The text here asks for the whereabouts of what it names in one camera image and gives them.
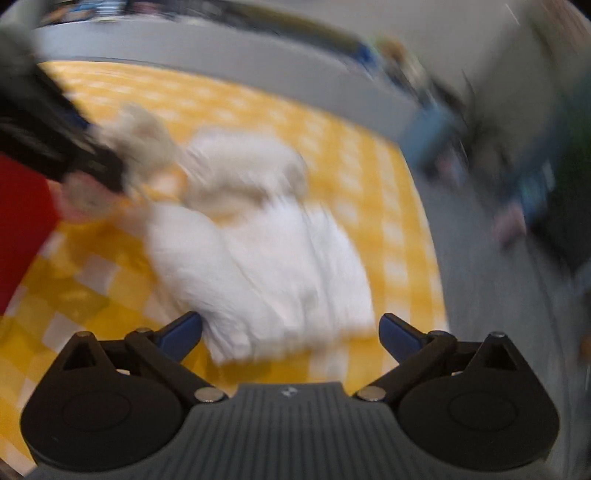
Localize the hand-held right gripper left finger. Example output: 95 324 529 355
61 311 228 403

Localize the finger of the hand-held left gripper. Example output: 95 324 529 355
68 144 129 192

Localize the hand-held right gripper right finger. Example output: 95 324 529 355
353 312 526 402

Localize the white cloth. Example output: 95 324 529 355
147 196 376 366

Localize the cream round pad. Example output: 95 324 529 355
184 130 309 219

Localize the red flat lid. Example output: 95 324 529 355
0 154 62 315

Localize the white marble tv console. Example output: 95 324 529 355
30 21 419 137

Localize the yellow checked mat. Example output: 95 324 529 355
0 60 448 476

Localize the blue-grey trash can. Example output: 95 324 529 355
401 107 465 172

